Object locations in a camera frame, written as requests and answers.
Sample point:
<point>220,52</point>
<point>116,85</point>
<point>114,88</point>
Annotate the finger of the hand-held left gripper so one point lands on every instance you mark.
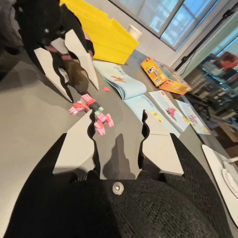
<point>50,68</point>
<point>81,54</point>

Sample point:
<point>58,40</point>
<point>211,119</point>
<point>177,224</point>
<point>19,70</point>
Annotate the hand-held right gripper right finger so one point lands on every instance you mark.
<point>159,152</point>

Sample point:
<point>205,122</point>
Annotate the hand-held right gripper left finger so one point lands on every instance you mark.
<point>76,146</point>

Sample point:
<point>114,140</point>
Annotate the yellow plastic bin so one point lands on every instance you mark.
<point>111,42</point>

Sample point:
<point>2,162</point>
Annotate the pink toy brick model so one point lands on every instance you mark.
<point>85,99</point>

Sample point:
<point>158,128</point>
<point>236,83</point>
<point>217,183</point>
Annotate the person's left forearm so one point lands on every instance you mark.
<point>7,22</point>

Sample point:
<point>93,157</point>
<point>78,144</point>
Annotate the grey desk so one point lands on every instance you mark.
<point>27,120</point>

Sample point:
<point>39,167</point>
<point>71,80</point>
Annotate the person's left hand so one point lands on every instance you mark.
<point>67,57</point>

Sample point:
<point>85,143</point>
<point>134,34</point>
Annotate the red wedge plate brick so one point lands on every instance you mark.
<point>106,89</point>

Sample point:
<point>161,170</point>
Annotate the thin light blue instruction booklet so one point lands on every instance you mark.
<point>167,104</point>
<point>191,115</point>

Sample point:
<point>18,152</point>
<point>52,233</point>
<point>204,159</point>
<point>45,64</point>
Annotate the white paper cup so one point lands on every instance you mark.
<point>134,32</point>

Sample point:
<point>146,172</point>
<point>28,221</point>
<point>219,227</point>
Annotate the thick light blue instruction booklet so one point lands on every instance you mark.
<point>128,87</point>

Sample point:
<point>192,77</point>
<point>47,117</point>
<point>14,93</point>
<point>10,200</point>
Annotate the orange toy box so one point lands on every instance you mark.
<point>158,72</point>

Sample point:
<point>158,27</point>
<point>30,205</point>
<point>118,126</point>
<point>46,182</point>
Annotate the large dark-framed window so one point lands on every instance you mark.
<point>158,14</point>

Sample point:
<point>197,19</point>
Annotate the black tripod stand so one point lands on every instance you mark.
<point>184,59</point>

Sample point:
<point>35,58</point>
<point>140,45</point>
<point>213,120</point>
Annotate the red 3D printer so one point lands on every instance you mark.
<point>227,59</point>

